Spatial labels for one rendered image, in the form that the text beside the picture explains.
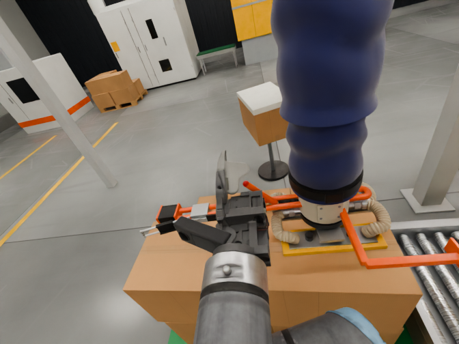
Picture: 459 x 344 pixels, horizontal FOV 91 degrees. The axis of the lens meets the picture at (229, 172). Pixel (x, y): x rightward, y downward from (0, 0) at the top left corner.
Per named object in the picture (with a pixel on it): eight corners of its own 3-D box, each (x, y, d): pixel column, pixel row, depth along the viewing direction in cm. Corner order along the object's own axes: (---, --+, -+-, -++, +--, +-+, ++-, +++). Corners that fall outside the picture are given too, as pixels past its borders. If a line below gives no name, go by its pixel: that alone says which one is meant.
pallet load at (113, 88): (148, 93, 745) (134, 64, 691) (136, 105, 666) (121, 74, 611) (115, 100, 767) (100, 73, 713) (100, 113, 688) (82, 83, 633)
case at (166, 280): (263, 255, 146) (252, 214, 122) (263, 327, 116) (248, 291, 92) (177, 257, 160) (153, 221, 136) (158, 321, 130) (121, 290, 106)
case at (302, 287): (367, 253, 132) (379, 207, 108) (398, 334, 102) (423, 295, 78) (264, 254, 147) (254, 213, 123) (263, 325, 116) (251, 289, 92)
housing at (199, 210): (212, 209, 94) (209, 201, 92) (210, 222, 89) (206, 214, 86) (196, 211, 96) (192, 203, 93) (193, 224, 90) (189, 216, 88)
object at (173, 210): (183, 210, 97) (179, 202, 94) (179, 224, 92) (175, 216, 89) (165, 212, 99) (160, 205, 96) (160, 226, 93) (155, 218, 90)
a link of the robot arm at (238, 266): (211, 311, 34) (189, 280, 28) (214, 278, 37) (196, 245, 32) (272, 310, 32) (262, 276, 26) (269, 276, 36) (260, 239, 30)
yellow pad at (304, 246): (374, 224, 83) (376, 216, 80) (387, 249, 75) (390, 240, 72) (280, 233, 90) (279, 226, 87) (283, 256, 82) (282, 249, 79)
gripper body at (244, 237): (267, 214, 44) (272, 274, 35) (224, 219, 46) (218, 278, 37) (261, 185, 40) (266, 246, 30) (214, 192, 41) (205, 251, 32)
